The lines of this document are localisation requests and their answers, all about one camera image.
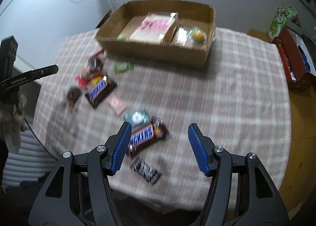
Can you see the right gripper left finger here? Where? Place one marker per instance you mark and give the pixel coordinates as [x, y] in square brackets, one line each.
[77, 190]

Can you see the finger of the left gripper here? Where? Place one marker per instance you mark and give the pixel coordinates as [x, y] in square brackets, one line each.
[29, 76]

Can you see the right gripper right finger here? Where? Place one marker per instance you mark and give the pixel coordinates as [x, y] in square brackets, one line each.
[258, 201]

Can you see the dark candy red wrapper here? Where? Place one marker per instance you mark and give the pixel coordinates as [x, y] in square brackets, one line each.
[72, 97]
[96, 62]

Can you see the red yellow candy packet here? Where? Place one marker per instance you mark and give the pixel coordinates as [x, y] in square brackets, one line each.
[85, 77]

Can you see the black snack bar packet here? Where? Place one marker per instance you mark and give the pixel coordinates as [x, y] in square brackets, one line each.
[148, 173]

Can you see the Snickers bar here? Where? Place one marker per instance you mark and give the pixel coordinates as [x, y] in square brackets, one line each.
[146, 136]
[100, 88]

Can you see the pink candy packet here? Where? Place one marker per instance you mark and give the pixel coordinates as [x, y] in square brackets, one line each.
[116, 104]

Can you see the green candy packet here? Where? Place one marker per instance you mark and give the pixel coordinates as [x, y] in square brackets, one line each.
[123, 67]

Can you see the teal candy packet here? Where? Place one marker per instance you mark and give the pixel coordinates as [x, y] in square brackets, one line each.
[137, 118]

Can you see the packaged toast bread slice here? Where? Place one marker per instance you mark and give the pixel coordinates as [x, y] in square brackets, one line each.
[154, 28]

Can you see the yellow jelly cup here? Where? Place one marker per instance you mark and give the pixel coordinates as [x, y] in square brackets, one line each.
[197, 36]

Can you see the gloved left hand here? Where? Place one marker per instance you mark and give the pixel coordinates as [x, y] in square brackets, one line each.
[13, 120]

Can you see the red shoe box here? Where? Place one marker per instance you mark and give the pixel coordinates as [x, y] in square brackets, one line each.
[296, 63]

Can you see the cardboard tray box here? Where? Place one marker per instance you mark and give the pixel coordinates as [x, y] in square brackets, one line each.
[174, 31]

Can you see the green tissue box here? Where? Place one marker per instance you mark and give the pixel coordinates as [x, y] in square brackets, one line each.
[283, 18]

